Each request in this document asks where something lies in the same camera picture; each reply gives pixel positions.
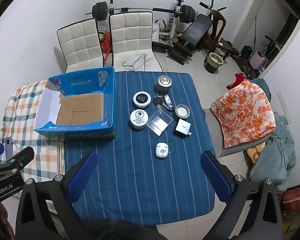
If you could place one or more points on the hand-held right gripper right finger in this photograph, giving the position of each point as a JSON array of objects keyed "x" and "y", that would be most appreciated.
[{"x": 215, "y": 177}]

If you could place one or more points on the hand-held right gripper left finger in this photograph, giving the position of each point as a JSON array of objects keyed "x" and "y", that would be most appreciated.
[{"x": 82, "y": 173}]

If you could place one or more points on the white earbuds case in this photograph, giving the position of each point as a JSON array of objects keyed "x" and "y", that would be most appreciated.
[{"x": 162, "y": 150}]

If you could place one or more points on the white charger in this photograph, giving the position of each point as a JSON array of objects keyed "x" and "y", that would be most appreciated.
[{"x": 182, "y": 127}]

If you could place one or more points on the blue cardboard box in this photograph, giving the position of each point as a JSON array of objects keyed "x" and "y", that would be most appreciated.
[{"x": 80, "y": 105}]

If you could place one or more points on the white round container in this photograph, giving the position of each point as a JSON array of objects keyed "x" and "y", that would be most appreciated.
[{"x": 182, "y": 111}]

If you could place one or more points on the clear plastic box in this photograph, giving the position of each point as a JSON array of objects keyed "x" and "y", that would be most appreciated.
[{"x": 160, "y": 123}]

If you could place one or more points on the round tin white lid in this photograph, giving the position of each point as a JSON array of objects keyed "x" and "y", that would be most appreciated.
[{"x": 139, "y": 117}]

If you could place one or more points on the grey phone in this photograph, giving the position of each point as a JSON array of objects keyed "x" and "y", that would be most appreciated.
[{"x": 8, "y": 150}]

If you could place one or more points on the grey chair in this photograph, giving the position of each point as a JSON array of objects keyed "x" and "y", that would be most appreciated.
[{"x": 212, "y": 135}]

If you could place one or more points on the yellow cartoon cushion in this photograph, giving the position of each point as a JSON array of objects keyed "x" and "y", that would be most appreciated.
[{"x": 255, "y": 155}]

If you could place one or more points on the orange plaid cloth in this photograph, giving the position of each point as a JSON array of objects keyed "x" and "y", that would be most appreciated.
[{"x": 22, "y": 110}]

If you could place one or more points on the blue striped tablecloth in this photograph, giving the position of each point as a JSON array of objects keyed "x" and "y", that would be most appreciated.
[{"x": 140, "y": 180}]

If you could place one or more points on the teal blanket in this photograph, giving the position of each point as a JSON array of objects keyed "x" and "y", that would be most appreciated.
[{"x": 277, "y": 160}]

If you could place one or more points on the orange floral cloth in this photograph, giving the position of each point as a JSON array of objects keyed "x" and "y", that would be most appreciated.
[{"x": 242, "y": 110}]

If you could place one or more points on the red printed bag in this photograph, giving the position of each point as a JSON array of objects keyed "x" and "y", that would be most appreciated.
[{"x": 291, "y": 200}]

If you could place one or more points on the key bunch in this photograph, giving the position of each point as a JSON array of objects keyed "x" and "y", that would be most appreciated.
[{"x": 167, "y": 102}]

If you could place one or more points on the red cloth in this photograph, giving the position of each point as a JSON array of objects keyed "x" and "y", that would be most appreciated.
[{"x": 237, "y": 80}]

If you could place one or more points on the blue towel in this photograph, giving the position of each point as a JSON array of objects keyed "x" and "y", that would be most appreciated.
[{"x": 263, "y": 87}]

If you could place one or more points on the metal canister with lid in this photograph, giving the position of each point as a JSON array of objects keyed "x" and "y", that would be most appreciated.
[{"x": 163, "y": 86}]

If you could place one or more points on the dark waste bin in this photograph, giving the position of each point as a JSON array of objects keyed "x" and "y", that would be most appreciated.
[{"x": 213, "y": 63}]

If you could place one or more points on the pink suitcase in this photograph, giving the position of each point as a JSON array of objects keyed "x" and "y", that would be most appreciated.
[{"x": 258, "y": 61}]

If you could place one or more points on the white padded chair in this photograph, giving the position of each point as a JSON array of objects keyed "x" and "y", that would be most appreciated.
[
  {"x": 130, "y": 35},
  {"x": 77, "y": 45}
]

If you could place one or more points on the black exercise machine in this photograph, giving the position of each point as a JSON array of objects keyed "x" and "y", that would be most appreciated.
[{"x": 246, "y": 51}]

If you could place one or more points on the red plastic bag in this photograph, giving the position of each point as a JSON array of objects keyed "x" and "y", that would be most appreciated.
[{"x": 106, "y": 45}]

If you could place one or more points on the black weight bench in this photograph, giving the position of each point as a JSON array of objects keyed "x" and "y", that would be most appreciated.
[{"x": 197, "y": 30}]

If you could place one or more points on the black thin pole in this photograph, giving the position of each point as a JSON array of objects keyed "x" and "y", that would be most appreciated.
[{"x": 255, "y": 30}]

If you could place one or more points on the pink white bag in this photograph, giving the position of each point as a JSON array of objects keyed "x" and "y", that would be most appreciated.
[{"x": 157, "y": 31}]

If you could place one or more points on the brown wooden chair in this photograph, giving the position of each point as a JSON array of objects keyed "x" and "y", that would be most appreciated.
[{"x": 220, "y": 20}]

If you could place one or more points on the black barbell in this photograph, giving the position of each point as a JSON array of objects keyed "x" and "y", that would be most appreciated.
[{"x": 101, "y": 11}]

